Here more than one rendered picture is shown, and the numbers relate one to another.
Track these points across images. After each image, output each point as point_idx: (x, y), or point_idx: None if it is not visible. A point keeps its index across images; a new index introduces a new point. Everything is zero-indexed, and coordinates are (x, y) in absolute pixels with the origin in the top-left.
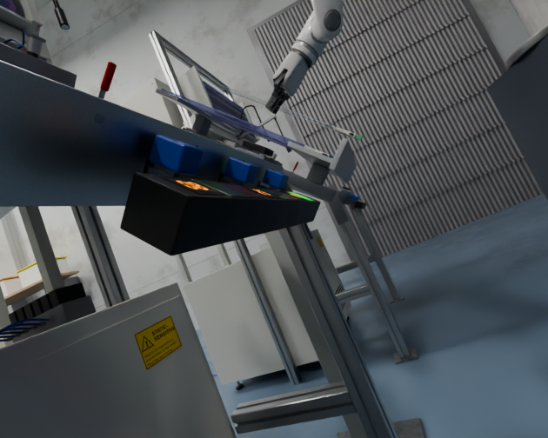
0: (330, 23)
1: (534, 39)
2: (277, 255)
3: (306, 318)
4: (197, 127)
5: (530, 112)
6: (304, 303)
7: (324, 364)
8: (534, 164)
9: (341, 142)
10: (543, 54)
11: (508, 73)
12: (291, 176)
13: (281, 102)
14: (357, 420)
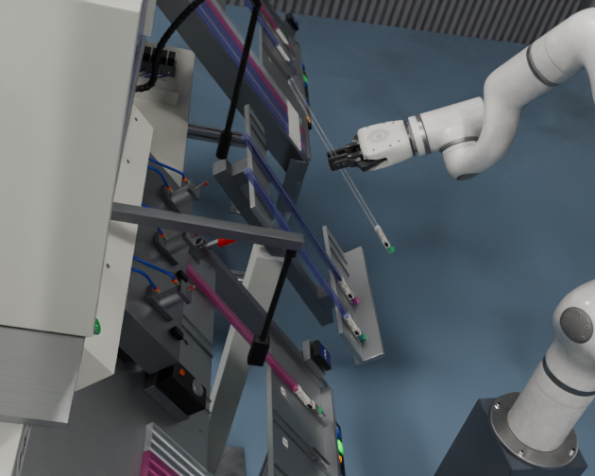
0: (464, 178)
1: (499, 440)
2: (234, 342)
3: (222, 394)
4: (240, 179)
5: (475, 437)
6: (229, 384)
7: (211, 426)
8: (457, 441)
9: (379, 355)
10: (495, 445)
11: (486, 418)
12: (306, 290)
13: None
14: (210, 464)
